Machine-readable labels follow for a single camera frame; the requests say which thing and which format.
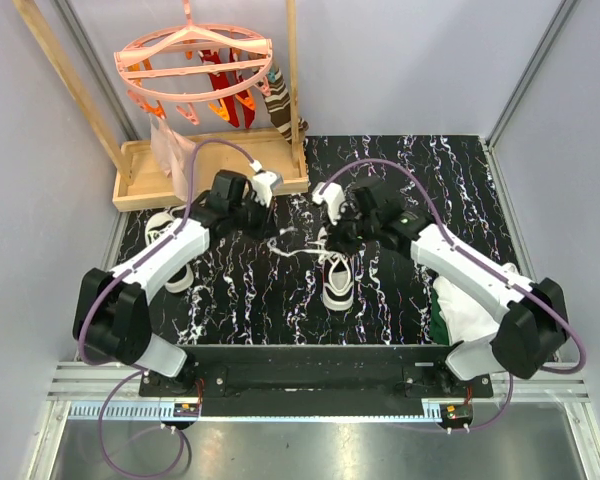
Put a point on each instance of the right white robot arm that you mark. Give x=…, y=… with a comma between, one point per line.
x=497, y=319

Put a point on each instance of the translucent plastic bag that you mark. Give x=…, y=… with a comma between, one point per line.
x=173, y=153

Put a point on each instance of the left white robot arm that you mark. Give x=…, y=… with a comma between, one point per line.
x=112, y=316

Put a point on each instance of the pink round clip hanger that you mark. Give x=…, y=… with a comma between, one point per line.
x=164, y=67

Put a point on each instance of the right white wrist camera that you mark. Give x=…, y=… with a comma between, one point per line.
x=330, y=196

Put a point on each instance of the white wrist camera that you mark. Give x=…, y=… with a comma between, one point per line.
x=264, y=183
x=330, y=196

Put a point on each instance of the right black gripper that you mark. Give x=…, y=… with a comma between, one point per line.
x=334, y=237

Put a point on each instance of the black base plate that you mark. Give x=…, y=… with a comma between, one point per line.
x=254, y=390

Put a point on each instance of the wooden tray rack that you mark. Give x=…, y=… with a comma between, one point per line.
x=140, y=183

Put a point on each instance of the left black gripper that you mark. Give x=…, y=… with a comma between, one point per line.
x=268, y=220

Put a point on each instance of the green folded cloth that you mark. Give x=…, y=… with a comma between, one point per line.
x=436, y=320

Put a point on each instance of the white shoelace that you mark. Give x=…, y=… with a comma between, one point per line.
x=316, y=247

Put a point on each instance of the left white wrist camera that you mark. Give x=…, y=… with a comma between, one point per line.
x=264, y=183

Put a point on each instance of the red sock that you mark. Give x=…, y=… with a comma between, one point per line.
x=223, y=107
x=245, y=97

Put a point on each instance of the black marble mat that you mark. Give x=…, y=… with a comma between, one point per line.
x=244, y=294

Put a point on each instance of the brown striped sock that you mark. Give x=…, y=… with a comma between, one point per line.
x=278, y=103

